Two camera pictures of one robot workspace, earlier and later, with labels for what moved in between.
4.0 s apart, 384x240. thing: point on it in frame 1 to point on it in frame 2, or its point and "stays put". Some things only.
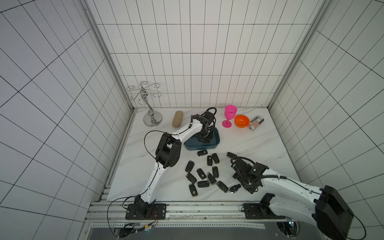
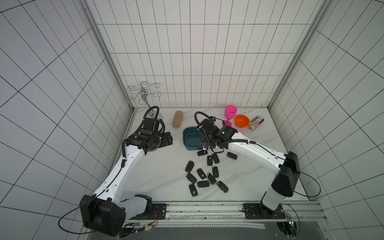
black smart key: [190, 166] stays put
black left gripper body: [205, 135] to [157, 144]
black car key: [193, 190] stays put
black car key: [222, 186] stays put
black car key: [191, 178] stays put
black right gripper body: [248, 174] to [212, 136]
